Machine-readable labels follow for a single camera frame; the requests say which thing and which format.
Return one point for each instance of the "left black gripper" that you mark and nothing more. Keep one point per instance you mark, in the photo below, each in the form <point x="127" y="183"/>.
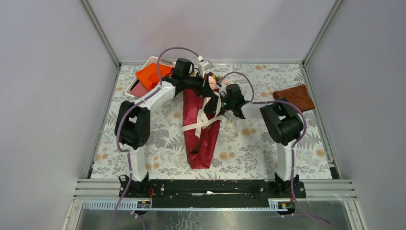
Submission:
<point x="203" y="88"/>

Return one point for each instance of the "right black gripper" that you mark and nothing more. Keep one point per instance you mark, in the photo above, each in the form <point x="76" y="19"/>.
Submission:
<point x="211" y="106"/>

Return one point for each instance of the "pink fake flower bunch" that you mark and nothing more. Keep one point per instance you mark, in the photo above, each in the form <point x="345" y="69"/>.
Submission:
<point x="215" y="83"/>

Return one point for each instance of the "cream printed ribbon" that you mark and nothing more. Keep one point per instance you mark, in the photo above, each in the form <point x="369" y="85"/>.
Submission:
<point x="202" y="121"/>

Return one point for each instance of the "dark red wrapping paper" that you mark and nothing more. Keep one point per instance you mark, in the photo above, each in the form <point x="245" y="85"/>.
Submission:
<point x="199" y="148"/>

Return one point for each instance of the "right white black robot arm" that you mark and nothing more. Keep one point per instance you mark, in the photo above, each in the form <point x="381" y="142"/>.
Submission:
<point x="281" y="119"/>

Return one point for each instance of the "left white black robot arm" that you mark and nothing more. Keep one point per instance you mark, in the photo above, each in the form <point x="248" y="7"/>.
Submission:
<point x="134" y="119"/>

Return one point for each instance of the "white plastic basket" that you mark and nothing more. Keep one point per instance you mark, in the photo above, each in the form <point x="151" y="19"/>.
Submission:
<point x="151" y="60"/>

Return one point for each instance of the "orange folded cloth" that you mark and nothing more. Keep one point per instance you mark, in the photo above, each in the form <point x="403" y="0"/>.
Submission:
<point x="149" y="77"/>

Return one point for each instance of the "pink paper sheet in basket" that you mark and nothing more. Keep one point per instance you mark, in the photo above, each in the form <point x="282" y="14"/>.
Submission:
<point x="138" y="90"/>

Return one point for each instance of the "brown folded cloth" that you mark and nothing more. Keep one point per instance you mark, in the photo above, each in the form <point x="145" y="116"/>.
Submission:
<point x="298" y="96"/>

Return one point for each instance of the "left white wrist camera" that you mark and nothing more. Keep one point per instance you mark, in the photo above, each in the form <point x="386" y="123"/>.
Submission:
<point x="204" y="67"/>

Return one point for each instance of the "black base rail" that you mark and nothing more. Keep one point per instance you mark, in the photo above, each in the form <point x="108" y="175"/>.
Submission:
<point x="210" y="193"/>

